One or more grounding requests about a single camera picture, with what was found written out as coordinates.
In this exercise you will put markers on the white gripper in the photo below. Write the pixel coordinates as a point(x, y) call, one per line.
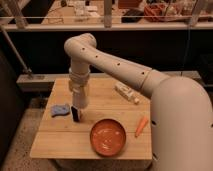
point(75, 88)

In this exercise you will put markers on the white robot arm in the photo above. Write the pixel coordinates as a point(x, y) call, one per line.
point(181, 111)

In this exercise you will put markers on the black eraser block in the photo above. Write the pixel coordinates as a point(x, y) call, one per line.
point(75, 114)

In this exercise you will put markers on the blue sponge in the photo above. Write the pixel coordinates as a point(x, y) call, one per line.
point(60, 110)

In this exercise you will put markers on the white rectangular box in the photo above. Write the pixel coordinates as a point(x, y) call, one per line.
point(126, 92)

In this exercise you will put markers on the grey metal ledge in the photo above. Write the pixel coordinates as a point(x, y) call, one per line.
point(44, 82)

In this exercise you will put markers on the wooden table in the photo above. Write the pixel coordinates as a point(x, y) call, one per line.
point(62, 138)

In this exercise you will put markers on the orange plate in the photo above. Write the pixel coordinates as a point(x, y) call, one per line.
point(107, 137)

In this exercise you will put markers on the diagonal metal pole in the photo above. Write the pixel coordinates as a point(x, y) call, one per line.
point(26, 69)

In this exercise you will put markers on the orange toy carrot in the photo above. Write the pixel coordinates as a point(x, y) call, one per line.
point(141, 126)

